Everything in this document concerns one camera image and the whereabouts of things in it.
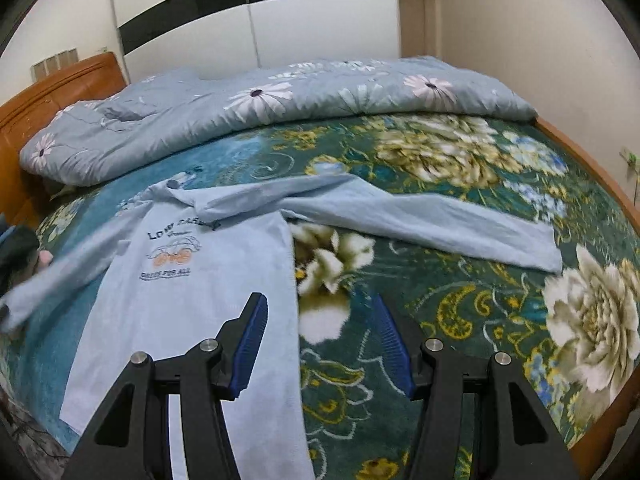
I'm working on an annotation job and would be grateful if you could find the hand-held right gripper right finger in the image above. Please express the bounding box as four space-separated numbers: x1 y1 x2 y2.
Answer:
367 292 576 480

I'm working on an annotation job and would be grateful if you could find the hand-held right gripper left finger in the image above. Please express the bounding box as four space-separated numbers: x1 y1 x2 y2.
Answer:
62 291 271 480

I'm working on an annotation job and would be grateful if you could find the light blue long-sleeve shirt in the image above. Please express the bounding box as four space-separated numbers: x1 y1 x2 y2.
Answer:
0 172 566 480

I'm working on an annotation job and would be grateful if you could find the pile of dark clothes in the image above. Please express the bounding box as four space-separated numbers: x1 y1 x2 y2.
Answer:
0 222 53 291

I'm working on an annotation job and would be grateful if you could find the green floral blanket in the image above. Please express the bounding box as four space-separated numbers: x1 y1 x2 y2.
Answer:
10 112 640 480

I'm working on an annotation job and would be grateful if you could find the blue-grey floral quilt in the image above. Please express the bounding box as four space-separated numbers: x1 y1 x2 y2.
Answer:
19 55 540 190

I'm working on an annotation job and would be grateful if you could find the white wardrobe with black stripe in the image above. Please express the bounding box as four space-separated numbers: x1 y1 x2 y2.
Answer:
107 0 403 83

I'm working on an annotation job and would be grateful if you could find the wall switch panel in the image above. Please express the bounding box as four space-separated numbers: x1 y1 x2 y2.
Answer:
31 47 81 82

